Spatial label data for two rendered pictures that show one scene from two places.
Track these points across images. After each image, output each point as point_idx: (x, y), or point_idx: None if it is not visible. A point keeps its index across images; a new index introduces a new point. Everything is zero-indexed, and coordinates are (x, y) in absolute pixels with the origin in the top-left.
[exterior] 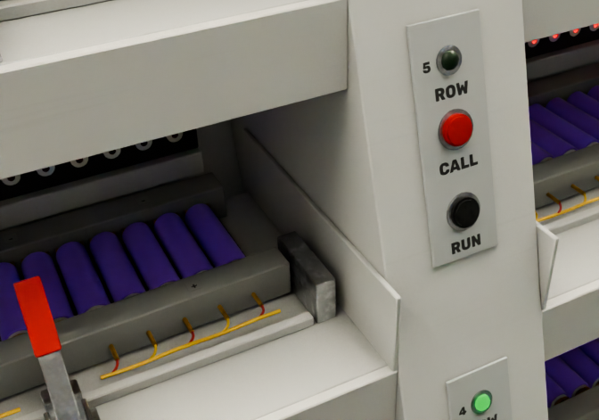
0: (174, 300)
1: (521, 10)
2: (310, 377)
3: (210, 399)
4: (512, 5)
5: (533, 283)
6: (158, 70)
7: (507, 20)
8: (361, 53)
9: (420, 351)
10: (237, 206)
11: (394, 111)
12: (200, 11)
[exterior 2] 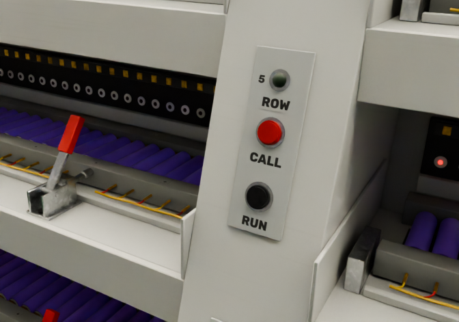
0: (149, 180)
1: (356, 68)
2: (151, 251)
3: (110, 228)
4: (348, 61)
5: (304, 297)
6: (124, 22)
7: (340, 71)
8: (224, 52)
9: (201, 279)
10: None
11: (233, 100)
12: (167, 5)
